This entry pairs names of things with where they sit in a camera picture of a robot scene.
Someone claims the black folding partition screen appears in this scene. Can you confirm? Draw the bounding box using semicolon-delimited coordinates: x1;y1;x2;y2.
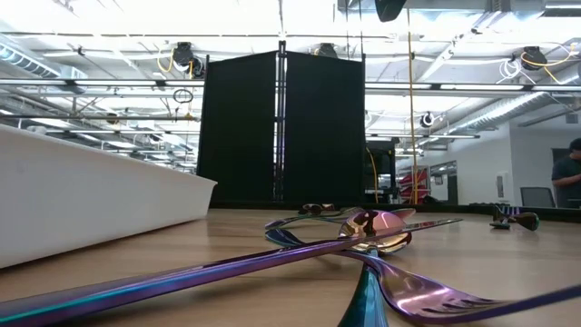
195;40;367;206

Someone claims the black machine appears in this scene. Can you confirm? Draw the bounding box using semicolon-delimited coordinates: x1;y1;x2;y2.
365;138;400;204

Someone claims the red rack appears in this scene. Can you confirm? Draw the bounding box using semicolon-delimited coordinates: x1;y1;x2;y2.
398;166;431;204

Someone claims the long ceiling light bar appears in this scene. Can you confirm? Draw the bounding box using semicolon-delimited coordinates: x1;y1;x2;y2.
365;82;581;92
0;77;205;88

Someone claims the white cutlery tray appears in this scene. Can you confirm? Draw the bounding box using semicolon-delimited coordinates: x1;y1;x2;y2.
0;123;218;270

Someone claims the grey office chair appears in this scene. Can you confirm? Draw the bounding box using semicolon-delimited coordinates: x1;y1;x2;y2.
519;185;557;209

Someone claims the person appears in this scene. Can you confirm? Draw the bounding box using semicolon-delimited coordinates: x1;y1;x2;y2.
550;137;581;210

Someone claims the yellow cable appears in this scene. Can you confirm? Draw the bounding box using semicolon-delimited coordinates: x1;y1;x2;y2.
366;145;379;204
405;8;419;205

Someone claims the silver ventilation duct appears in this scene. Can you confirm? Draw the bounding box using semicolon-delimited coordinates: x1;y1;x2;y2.
447;61;581;135
0;43;87;94

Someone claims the black aluminium table frame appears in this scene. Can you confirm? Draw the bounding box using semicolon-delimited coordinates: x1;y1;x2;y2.
208;199;581;223

